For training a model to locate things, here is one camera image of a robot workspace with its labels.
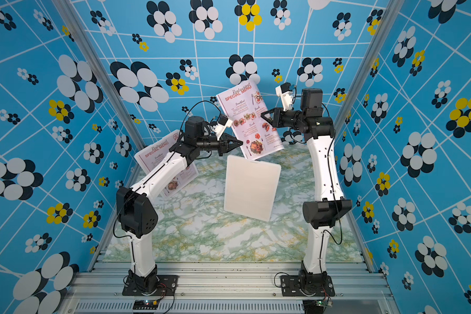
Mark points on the aluminium corner post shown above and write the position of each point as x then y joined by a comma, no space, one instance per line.
74,24
390,14

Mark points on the right small circuit board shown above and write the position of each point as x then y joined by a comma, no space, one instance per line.
315,306

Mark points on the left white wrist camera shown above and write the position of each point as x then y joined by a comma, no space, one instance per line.
223,122

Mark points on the left aluminium corner post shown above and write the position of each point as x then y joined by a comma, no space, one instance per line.
74,24

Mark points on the white narrow rack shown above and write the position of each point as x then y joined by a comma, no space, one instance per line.
165,161
250,187

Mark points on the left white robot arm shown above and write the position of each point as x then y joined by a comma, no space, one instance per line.
135,210

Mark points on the right aluminium corner post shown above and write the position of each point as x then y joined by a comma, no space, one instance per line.
390,14

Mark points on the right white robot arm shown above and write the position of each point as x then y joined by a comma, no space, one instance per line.
313,121

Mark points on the left small circuit board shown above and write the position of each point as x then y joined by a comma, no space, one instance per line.
146,305

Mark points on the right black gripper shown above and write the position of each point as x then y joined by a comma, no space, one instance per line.
279,116

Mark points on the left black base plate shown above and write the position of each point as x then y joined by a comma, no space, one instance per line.
153,286

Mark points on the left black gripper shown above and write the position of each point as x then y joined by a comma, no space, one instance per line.
224,144

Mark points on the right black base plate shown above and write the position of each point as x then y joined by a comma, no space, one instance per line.
296,286

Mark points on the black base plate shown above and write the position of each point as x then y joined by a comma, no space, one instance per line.
153,286
296,286

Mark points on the small circuit board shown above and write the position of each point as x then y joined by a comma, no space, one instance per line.
146,305
315,306

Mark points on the aluminium front rail frame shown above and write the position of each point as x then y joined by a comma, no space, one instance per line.
229,288

